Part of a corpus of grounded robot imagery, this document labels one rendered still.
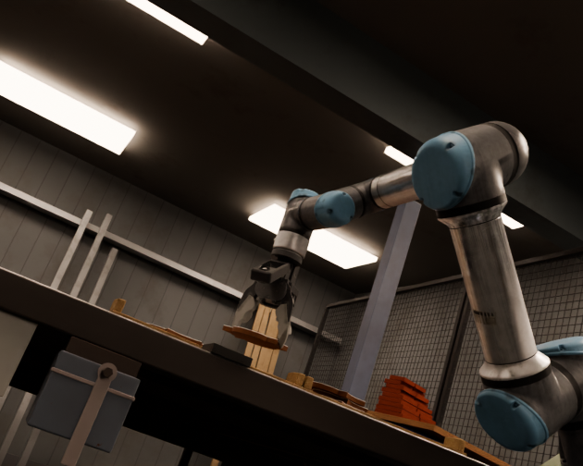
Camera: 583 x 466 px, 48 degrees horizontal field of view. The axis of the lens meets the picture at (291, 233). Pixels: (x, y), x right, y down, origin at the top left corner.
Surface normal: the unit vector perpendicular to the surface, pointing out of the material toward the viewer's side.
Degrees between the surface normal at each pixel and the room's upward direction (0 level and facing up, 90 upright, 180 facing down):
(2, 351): 90
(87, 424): 90
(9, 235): 90
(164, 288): 90
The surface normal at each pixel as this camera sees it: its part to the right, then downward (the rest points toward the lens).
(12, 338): 0.38, -0.20
